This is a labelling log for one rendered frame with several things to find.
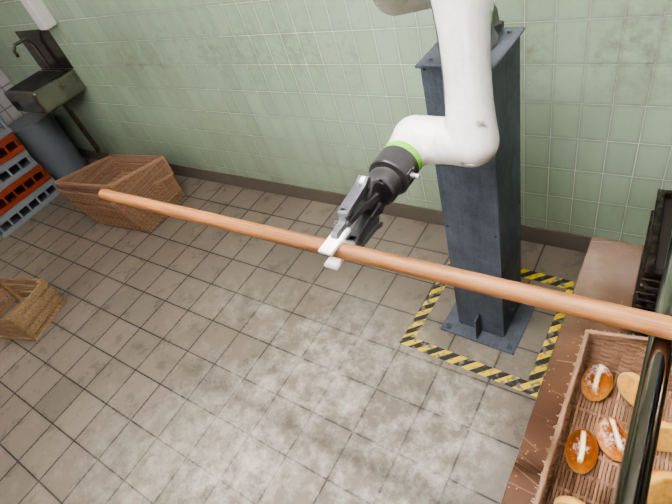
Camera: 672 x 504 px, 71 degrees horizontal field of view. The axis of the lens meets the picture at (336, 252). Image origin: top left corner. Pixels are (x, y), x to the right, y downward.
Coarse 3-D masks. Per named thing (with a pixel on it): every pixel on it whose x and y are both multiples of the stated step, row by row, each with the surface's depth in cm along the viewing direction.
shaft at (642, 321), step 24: (120, 192) 127; (192, 216) 109; (216, 216) 105; (288, 240) 93; (312, 240) 90; (384, 264) 81; (408, 264) 79; (432, 264) 77; (480, 288) 72; (504, 288) 70; (528, 288) 69; (576, 312) 65; (600, 312) 63; (624, 312) 62; (648, 312) 61
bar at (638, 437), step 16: (656, 304) 66; (656, 352) 60; (656, 368) 59; (640, 384) 59; (656, 384) 58; (640, 400) 57; (656, 400) 56; (640, 416) 56; (656, 416) 55; (640, 432) 55; (656, 432) 54; (624, 448) 55; (640, 448) 53; (656, 448) 54; (624, 464) 53; (640, 464) 52; (624, 480) 52; (640, 480) 51; (624, 496) 51; (640, 496) 50
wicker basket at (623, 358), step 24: (600, 336) 111; (624, 336) 107; (648, 336) 104; (576, 360) 108; (600, 360) 117; (624, 360) 112; (576, 384) 115; (576, 408) 114; (600, 408) 113; (624, 408) 112; (552, 456) 96; (600, 456) 106; (552, 480) 106; (576, 480) 104; (600, 480) 103
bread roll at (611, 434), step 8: (600, 424) 107; (608, 424) 105; (616, 424) 105; (600, 432) 106; (608, 432) 104; (616, 432) 103; (624, 432) 104; (600, 440) 105; (608, 440) 104; (616, 440) 103; (624, 440) 102; (608, 448) 103; (616, 448) 102; (608, 456) 104; (616, 456) 102
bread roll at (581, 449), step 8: (576, 432) 107; (584, 432) 106; (568, 440) 107; (576, 440) 105; (584, 440) 104; (592, 440) 104; (568, 448) 105; (576, 448) 104; (584, 448) 103; (592, 448) 103; (568, 456) 105; (576, 456) 103; (584, 456) 102; (592, 456) 103; (568, 464) 105; (576, 464) 103; (584, 464) 102; (592, 464) 103; (584, 472) 103
